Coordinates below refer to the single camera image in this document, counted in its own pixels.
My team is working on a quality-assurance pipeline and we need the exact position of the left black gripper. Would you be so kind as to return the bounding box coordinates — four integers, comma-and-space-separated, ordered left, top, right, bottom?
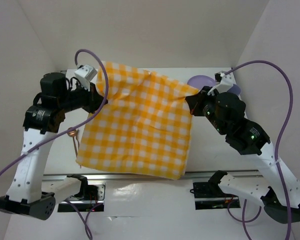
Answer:
60, 79, 109, 113

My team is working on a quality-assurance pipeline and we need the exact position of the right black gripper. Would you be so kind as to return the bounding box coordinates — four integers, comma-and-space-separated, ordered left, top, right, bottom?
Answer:
184, 84, 225, 133

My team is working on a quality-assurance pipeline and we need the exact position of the purple plastic plate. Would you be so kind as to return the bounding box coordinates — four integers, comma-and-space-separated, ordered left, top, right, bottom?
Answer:
187, 75, 216, 89

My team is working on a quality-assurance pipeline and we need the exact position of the yellow white checkered cloth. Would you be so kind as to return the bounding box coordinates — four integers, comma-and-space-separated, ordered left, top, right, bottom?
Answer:
76, 61, 198, 180

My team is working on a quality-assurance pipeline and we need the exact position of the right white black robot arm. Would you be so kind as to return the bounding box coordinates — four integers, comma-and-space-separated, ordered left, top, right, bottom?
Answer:
185, 86, 300, 224

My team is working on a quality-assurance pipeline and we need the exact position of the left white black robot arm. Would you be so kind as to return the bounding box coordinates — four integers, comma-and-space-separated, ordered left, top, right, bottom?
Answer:
0, 71, 108, 220

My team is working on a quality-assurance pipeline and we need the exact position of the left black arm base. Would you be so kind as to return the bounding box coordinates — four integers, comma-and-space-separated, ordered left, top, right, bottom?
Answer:
57, 174, 106, 213

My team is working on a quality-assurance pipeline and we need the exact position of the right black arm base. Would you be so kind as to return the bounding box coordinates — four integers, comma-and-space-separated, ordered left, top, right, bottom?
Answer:
189, 170, 241, 210

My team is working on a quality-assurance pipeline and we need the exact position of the purple plastic cup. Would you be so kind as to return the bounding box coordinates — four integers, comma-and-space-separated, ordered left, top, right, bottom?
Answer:
227, 84, 241, 96

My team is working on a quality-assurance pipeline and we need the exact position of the copper spoon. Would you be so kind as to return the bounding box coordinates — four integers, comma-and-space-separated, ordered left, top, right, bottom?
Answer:
67, 127, 79, 138

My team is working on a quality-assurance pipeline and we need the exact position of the copper fork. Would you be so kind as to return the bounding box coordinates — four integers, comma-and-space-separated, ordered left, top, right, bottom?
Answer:
73, 135, 80, 157

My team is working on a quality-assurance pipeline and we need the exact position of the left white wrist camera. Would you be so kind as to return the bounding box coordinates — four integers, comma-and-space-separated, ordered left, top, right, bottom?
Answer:
74, 64, 98, 91

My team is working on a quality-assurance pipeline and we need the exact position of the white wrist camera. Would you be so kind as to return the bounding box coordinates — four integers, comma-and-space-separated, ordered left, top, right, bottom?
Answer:
207, 71, 234, 96
74, 64, 98, 91

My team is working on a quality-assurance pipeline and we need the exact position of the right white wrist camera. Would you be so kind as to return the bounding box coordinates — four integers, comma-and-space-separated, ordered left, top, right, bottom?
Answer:
207, 71, 234, 96

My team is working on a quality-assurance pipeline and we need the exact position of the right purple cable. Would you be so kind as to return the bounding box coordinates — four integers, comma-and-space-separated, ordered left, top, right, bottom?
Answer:
223, 59, 295, 240

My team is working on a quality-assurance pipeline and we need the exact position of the purple cable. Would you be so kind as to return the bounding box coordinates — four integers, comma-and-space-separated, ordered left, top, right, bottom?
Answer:
0, 48, 109, 240
223, 59, 295, 240

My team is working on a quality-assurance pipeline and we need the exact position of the aluminium front rail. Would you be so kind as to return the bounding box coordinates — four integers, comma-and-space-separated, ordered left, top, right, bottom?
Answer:
43, 170, 261, 182

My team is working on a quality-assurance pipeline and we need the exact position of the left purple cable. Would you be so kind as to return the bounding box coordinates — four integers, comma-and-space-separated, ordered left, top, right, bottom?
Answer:
0, 48, 109, 240

